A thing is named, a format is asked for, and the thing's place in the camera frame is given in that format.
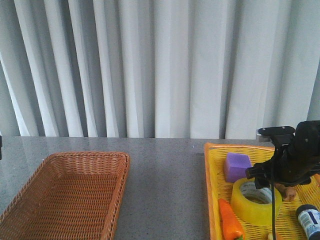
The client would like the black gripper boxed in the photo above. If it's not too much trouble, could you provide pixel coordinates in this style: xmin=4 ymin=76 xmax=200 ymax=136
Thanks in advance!
xmin=245 ymin=120 xmax=320 ymax=190

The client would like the yellow tape roll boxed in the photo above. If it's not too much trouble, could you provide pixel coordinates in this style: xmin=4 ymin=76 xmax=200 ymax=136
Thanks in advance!
xmin=230 ymin=178 xmax=282 ymax=226

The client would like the purple foam cube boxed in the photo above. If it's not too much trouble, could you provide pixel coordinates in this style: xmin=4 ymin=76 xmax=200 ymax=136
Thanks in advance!
xmin=223 ymin=152 xmax=252 ymax=183

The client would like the brown toy animal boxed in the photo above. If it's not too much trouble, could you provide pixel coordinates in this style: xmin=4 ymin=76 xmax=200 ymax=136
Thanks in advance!
xmin=274 ymin=183 xmax=297 ymax=201

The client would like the orange toy carrot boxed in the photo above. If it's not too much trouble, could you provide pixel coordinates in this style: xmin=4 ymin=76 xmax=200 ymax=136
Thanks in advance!
xmin=218 ymin=198 xmax=245 ymax=240

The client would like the toy bread piece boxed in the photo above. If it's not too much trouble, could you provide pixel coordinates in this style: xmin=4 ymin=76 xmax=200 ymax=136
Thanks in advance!
xmin=267 ymin=232 xmax=284 ymax=240

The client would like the white pleated curtain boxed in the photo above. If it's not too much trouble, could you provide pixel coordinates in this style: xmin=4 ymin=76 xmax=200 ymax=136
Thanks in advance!
xmin=0 ymin=0 xmax=320 ymax=140

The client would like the brown wicker basket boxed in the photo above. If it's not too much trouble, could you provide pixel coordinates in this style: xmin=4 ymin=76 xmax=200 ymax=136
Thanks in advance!
xmin=0 ymin=151 xmax=131 ymax=240

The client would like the black right cable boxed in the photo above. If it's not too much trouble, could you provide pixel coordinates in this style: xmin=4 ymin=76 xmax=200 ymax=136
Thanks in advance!
xmin=270 ymin=174 xmax=277 ymax=240

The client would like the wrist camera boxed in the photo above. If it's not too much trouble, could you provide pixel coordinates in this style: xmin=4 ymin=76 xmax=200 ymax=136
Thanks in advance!
xmin=256 ymin=126 xmax=296 ymax=142

